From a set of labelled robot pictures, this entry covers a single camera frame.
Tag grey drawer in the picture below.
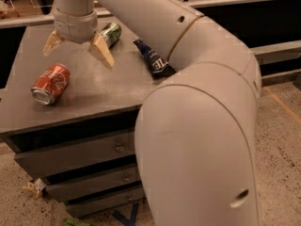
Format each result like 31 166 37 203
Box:
14 130 135 178
46 164 140 202
66 185 144 218

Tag middle grey drawer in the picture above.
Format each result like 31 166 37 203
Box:
46 164 140 202

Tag green soda can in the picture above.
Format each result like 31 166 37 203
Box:
101 23 122 47

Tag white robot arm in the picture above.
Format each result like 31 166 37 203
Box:
54 0 261 226

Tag small beige floor object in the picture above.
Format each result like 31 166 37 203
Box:
23 178 46 199

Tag green floor object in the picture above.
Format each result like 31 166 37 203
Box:
61 218 91 226

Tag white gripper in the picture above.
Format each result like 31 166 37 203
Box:
42 8 115 69

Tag top grey drawer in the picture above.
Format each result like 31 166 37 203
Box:
14 130 135 178

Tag red coke can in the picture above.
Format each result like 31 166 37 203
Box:
31 63 70 105

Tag grey drawer cabinet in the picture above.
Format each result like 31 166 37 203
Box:
0 24 158 206

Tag blue chip bag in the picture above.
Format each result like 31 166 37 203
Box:
133 39 176 79

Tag bottom grey drawer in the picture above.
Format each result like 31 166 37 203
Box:
66 185 144 218

